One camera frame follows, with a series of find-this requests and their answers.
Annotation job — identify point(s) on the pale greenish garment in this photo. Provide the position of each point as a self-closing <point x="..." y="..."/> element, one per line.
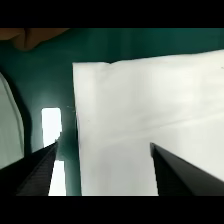
<point x="10" y="133"/>

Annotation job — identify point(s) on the orange garment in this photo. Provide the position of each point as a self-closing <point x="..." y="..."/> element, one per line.
<point x="40" y="36"/>

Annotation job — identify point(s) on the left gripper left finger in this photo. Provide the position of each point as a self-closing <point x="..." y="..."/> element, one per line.
<point x="28" y="176"/>

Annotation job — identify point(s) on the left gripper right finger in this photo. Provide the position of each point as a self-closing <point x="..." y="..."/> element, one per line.
<point x="181" y="180"/>

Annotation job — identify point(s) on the white shirt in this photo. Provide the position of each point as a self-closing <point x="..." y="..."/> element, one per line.
<point x="133" y="110"/>

